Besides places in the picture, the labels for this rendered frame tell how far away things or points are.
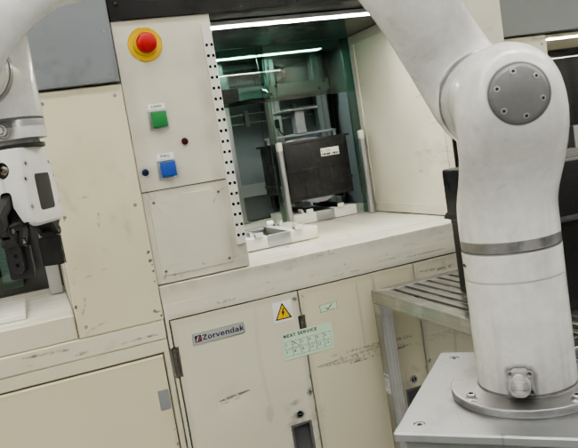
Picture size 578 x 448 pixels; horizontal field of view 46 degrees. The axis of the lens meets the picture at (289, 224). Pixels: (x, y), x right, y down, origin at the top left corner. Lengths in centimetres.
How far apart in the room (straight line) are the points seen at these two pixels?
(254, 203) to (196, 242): 99
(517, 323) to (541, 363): 5
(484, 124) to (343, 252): 83
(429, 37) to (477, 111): 15
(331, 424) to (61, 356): 61
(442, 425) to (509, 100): 38
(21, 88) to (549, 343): 70
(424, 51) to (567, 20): 106
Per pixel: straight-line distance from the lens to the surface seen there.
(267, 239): 167
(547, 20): 187
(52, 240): 98
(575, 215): 123
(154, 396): 146
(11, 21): 84
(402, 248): 160
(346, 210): 211
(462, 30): 90
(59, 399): 144
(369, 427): 165
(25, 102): 91
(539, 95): 76
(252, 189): 238
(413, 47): 87
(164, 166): 139
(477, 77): 76
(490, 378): 89
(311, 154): 206
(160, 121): 140
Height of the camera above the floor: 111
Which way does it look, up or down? 6 degrees down
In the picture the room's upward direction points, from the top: 9 degrees counter-clockwise
